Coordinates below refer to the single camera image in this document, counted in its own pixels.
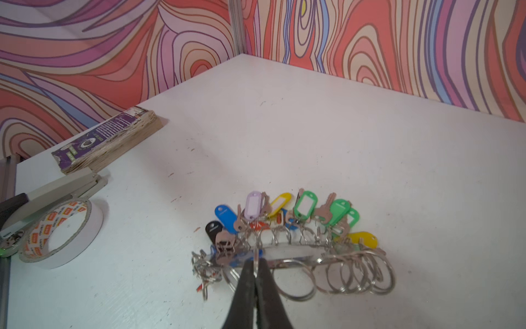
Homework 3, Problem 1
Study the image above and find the key ring bunch with tags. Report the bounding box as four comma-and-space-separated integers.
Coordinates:
190, 188, 397, 302

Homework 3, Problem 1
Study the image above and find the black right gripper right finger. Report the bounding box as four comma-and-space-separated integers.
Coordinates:
256, 259, 293, 329

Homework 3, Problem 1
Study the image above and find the grey stapler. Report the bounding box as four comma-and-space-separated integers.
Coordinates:
1, 168, 108, 258

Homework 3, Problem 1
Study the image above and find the white tape roll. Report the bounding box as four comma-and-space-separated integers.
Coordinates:
19, 198, 104, 270

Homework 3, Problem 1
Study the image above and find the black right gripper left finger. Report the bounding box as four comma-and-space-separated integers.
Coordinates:
222, 260, 256, 329

